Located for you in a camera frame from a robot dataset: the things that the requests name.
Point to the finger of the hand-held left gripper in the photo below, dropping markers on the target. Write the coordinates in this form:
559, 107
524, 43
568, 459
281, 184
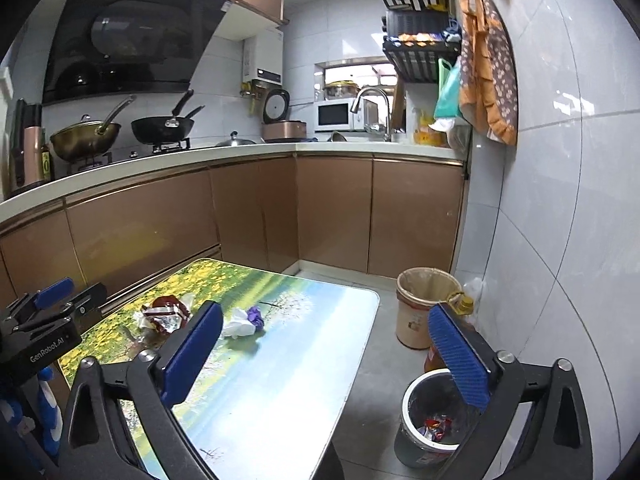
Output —
90, 299
54, 291

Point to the copper rice cooker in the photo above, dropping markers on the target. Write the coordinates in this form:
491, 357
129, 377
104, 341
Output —
282, 127

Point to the small dark bottle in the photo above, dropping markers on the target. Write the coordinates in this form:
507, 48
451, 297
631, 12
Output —
46, 165

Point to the clear plastic bag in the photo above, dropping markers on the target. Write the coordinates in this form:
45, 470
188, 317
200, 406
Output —
459, 137

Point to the brown kitchen cabinets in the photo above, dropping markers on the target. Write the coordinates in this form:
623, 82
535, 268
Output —
330, 210

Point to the green hanging bag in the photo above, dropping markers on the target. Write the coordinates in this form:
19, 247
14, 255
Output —
447, 95

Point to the gas stove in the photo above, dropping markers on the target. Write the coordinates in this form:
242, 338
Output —
170, 147

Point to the black glass range hood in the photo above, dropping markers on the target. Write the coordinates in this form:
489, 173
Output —
140, 35

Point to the person's left hand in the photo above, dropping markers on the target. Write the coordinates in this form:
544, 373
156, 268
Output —
47, 402

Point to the black wall rack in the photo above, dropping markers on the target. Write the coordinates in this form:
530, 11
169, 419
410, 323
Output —
417, 50

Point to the steel pot lid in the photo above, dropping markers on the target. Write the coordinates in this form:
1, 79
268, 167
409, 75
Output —
235, 141

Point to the red sauce bottle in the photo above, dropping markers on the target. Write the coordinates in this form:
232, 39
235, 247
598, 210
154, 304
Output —
433, 357

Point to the orange and brown apron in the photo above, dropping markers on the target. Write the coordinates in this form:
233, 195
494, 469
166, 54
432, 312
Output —
487, 75

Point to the oil bottle with yellow cap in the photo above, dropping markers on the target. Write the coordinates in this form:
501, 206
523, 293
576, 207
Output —
466, 305

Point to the red and clear snack wrapper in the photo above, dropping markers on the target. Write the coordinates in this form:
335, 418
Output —
165, 314

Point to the grey and white trash bin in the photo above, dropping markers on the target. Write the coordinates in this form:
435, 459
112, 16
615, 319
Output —
425, 455

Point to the steel pot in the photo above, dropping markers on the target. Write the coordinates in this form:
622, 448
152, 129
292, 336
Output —
341, 91

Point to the purple wrapper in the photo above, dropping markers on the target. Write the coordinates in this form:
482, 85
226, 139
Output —
256, 316

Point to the yellow food package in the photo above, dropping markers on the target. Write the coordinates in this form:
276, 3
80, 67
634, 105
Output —
427, 135

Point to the white microwave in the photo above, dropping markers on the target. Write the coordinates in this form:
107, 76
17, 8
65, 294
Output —
331, 116

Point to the beige trash bin with liner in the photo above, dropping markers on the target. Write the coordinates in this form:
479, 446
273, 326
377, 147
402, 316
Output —
417, 320

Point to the white wall water heater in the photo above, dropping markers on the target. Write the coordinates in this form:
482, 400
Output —
263, 55

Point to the white plastic bag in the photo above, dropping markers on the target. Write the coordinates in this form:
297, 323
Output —
239, 326

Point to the golden wok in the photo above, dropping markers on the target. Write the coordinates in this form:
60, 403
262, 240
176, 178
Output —
85, 141

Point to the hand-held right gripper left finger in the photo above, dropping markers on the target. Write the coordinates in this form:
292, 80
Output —
192, 350

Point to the steel sink faucet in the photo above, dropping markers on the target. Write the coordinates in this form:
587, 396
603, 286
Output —
372, 92

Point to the black frying pan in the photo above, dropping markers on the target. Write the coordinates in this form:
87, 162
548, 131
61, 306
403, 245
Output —
160, 129

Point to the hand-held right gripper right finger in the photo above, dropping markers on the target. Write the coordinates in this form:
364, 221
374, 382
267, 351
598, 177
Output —
457, 355

